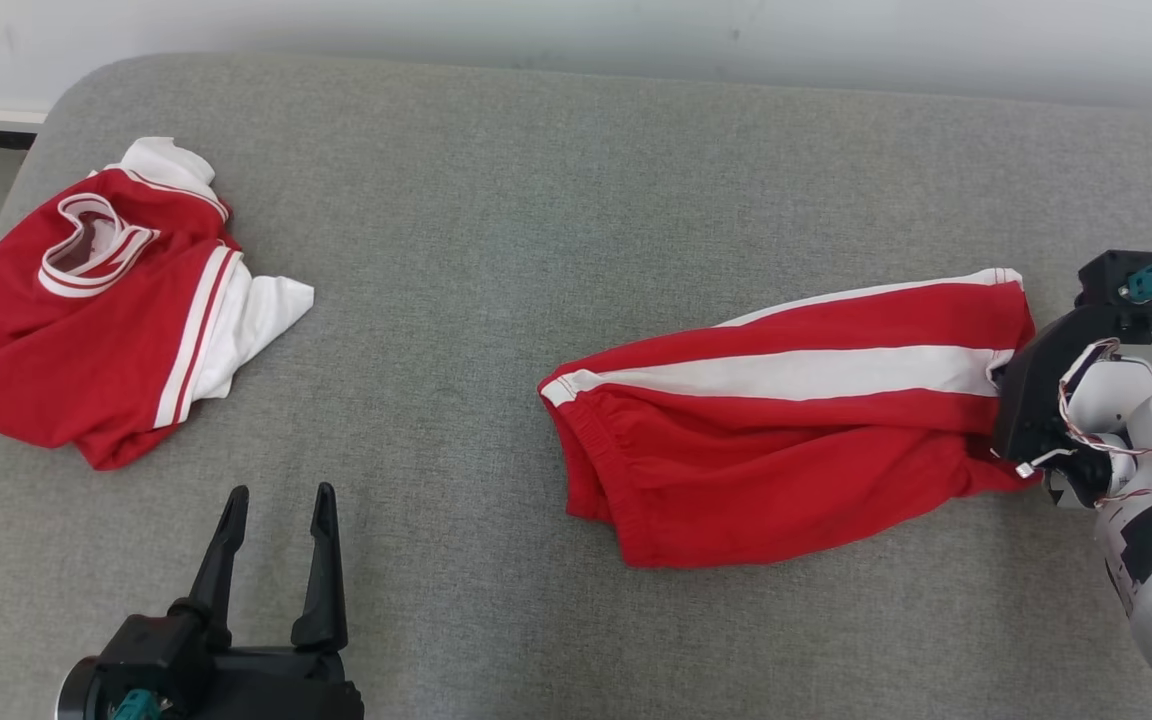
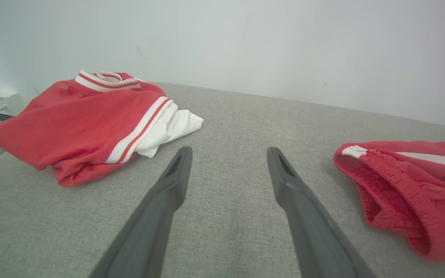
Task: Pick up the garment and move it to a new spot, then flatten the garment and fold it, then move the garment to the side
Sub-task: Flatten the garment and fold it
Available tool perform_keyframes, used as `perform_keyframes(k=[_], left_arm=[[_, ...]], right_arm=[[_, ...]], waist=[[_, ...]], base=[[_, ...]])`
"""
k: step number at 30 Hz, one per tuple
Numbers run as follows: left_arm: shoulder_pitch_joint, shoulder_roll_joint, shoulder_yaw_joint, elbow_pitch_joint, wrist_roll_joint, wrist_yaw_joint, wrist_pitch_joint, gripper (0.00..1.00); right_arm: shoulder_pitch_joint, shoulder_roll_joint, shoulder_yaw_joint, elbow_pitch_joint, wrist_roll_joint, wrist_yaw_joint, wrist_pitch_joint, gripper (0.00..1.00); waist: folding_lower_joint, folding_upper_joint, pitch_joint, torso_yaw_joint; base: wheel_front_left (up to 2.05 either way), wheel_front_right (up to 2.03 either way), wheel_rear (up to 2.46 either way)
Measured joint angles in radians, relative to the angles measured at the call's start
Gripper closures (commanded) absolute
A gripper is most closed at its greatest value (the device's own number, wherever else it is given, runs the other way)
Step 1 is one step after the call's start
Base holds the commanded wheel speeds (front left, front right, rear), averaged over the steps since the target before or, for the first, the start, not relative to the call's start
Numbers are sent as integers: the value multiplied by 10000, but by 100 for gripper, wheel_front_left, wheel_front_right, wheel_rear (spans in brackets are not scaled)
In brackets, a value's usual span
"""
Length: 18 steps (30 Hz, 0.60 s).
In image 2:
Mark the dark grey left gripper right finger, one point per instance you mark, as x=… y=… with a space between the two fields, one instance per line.
x=315 y=239

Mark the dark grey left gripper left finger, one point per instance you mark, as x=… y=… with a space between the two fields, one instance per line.
x=149 y=224

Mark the red shorts with white stripes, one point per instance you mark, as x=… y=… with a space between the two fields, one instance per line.
x=408 y=193

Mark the red shirt with white sleeves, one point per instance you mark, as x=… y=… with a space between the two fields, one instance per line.
x=79 y=123

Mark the white wall socket box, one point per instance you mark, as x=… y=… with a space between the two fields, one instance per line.
x=8 y=101

